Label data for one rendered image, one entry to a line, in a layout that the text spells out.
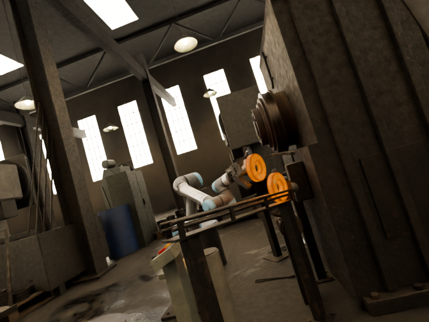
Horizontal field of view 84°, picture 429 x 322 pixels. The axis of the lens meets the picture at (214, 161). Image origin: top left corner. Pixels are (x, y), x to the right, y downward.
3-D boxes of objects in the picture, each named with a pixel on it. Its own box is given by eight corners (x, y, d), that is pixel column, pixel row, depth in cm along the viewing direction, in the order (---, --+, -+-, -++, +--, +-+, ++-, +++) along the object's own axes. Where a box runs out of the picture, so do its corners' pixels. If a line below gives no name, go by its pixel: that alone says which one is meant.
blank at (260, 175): (262, 153, 139) (258, 154, 142) (247, 153, 128) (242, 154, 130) (269, 179, 137) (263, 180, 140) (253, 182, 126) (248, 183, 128)
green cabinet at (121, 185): (124, 252, 457) (105, 177, 468) (141, 241, 526) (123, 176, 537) (147, 246, 451) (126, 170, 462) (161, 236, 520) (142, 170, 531)
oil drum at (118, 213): (146, 244, 477) (134, 200, 484) (131, 254, 418) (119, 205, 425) (119, 251, 484) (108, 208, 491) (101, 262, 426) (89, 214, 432)
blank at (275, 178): (288, 206, 126) (282, 206, 128) (288, 179, 134) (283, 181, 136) (271, 194, 117) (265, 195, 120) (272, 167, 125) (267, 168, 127)
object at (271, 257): (275, 249, 238) (253, 179, 243) (294, 253, 214) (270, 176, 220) (260, 257, 228) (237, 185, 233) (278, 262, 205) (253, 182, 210)
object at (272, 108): (281, 154, 197) (264, 100, 200) (292, 149, 150) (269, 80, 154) (274, 156, 198) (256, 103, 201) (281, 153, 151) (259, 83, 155)
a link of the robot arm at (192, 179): (179, 234, 196) (178, 173, 176) (194, 227, 205) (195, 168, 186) (188, 242, 188) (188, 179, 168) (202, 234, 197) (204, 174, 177)
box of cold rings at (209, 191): (263, 207, 487) (251, 170, 492) (270, 214, 404) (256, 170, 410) (215, 222, 492) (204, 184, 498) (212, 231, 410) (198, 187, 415)
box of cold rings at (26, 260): (67, 273, 427) (55, 225, 433) (112, 260, 412) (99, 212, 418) (-8, 315, 305) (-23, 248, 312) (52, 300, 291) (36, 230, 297)
